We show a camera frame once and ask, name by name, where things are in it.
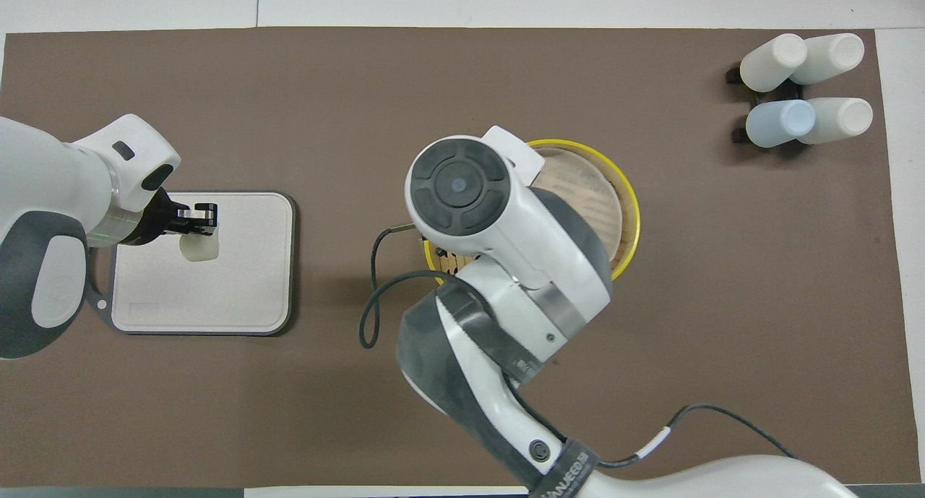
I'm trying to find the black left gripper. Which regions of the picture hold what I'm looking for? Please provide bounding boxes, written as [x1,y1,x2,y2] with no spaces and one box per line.
[137,187,219,246]

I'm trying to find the white steamed bun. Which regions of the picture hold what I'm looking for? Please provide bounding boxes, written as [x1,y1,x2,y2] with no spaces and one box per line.
[179,231,221,262]

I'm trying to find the white perforated steamer liner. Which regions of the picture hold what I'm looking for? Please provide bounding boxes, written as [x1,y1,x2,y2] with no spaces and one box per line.
[531,146,624,257]

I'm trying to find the yellow steamer tier with liner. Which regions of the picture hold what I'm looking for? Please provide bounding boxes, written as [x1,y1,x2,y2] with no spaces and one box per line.
[506,139,641,282]

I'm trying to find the yellow steamer tier bare slats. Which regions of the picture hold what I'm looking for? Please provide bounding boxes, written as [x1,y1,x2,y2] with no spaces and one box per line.
[423,234,478,276]

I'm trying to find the white cutting board grey rim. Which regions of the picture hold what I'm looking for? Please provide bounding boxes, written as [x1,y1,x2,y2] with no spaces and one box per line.
[85,191,297,338]

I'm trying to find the brown table mat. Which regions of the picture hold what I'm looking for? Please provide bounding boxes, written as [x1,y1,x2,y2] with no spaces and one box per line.
[0,26,920,488]

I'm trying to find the black cup rack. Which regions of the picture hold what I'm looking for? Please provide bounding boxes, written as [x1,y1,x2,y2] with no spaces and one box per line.
[725,63,804,146]

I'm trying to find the light blue bottle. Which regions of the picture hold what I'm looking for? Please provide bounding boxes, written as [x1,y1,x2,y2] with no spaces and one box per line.
[746,99,817,148]

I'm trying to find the white bottle top left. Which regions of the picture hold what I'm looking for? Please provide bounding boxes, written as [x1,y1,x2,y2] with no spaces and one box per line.
[739,33,809,93]

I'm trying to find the white bottle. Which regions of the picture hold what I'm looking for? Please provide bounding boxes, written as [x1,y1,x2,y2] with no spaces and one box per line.
[799,98,874,145]
[739,33,809,93]
[791,33,865,85]

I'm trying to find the white bottle bottom right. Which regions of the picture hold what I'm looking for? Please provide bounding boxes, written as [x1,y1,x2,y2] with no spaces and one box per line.
[799,98,874,145]

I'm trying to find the white bottle top right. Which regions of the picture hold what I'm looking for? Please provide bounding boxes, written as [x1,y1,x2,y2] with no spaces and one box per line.
[791,33,865,85]

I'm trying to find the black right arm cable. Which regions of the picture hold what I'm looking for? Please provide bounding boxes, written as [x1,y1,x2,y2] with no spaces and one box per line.
[359,226,796,470]

